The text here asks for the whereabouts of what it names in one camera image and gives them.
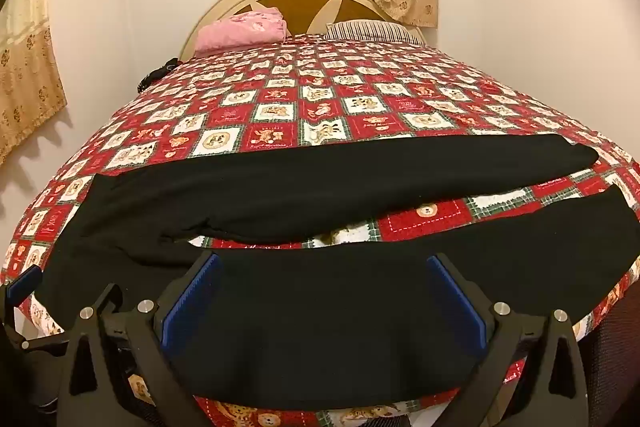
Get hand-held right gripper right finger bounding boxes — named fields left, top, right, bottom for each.
left=427, top=253, right=589, bottom=427

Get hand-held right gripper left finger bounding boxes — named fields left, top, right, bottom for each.
left=56, top=252, right=223, bottom=427

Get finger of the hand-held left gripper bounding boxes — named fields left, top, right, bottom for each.
left=2, top=264, right=45, bottom=323

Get black pants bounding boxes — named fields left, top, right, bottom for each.
left=35, top=133, right=640, bottom=400

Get dark mesh chair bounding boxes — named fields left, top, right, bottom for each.
left=515, top=304, right=640, bottom=427

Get black hairbrush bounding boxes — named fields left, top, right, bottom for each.
left=136, top=58, right=180, bottom=94

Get red printed patchwork bedspread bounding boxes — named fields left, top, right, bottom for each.
left=0, top=34, right=640, bottom=427

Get pink folded blanket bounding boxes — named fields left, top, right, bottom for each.
left=194, top=7, right=288, bottom=56

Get striped pillow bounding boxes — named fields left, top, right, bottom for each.
left=324, top=20, right=427, bottom=46

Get cream wooden headboard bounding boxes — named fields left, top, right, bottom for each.
left=177, top=0, right=426, bottom=60

